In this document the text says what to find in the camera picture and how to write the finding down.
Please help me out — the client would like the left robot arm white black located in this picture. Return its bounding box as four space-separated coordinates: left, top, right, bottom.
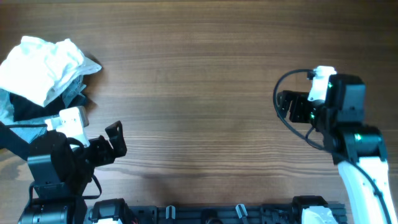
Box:
18 121 127 223

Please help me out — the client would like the black folded polo shirt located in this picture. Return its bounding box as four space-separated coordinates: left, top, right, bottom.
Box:
9 93 66 121

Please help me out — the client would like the right black cable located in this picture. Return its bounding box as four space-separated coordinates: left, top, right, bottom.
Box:
272 68 393 224

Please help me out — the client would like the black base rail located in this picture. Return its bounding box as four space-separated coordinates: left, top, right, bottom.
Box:
83 203 348 224

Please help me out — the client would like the black folded garment bottom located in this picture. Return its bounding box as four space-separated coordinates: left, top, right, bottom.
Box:
1 97 87 160

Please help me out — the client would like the light blue denim garment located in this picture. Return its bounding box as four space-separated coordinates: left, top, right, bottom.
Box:
1 76 86 143

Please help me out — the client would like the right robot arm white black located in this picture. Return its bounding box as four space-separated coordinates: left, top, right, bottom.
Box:
272 69 397 223

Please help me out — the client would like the white polo shirt black print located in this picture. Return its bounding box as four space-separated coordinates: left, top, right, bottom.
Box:
1 36 101 107

